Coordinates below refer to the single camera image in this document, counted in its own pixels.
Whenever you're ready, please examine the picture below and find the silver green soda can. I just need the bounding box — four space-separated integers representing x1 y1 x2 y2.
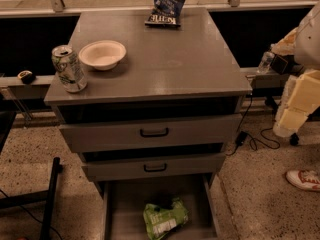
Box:
51 45 87 93

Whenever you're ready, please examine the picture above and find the white paper bowl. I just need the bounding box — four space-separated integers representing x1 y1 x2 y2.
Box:
79 40 127 71

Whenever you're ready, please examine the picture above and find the green rice chip bag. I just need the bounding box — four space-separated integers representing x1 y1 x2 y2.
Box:
143 198 189 240

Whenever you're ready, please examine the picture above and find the small black box speaker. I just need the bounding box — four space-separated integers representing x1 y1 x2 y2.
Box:
271 55 288 74

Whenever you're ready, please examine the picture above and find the grey middle drawer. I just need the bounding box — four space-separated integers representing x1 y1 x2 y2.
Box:
82 153 225 182

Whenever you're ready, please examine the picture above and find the white red sneaker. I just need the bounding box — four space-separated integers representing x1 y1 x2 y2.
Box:
286 170 320 192

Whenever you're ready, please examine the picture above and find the grey top drawer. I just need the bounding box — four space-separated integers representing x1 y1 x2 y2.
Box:
60 114 241 153

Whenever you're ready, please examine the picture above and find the small tape measure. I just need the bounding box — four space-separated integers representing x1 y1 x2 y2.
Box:
17 70 36 84

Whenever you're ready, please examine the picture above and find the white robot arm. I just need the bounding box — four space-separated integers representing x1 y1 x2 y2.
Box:
271 2 320 137

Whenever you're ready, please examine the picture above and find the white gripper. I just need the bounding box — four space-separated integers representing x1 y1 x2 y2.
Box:
279 70 320 132

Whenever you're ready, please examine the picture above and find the black power adapter with cable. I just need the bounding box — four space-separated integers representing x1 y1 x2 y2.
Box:
226 93 281 157

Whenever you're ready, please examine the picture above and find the black stand left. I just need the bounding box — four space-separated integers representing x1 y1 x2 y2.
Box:
0 157 63 240

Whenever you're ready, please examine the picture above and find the clear plastic water bottle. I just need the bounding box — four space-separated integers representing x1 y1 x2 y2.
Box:
257 47 275 74

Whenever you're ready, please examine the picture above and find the blue kettle chip bag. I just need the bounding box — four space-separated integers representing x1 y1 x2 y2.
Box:
145 0 186 27

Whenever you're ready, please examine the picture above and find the grey drawer cabinet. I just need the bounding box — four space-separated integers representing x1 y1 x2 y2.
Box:
43 6 253 240

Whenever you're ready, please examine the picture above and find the grey side shelf rail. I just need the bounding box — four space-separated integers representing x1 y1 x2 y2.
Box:
0 74 56 89

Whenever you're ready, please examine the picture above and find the grey open bottom drawer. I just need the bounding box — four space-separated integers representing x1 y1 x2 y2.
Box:
101 174 218 240

